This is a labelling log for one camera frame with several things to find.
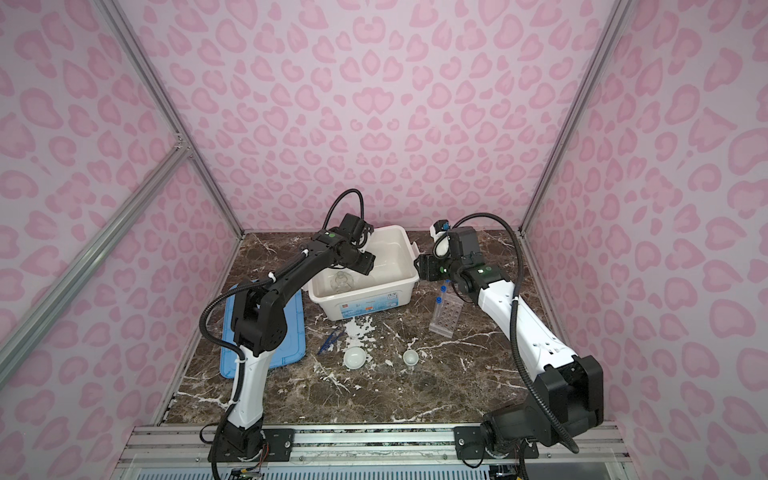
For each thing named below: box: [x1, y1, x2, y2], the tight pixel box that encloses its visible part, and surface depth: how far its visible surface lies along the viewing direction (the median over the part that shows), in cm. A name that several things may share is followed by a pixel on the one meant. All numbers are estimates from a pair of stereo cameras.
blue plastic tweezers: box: [318, 330, 345, 355], surface depth 92 cm
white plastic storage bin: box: [306, 225, 421, 321], surface depth 95 cm
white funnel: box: [344, 346, 370, 369], surface depth 88 cm
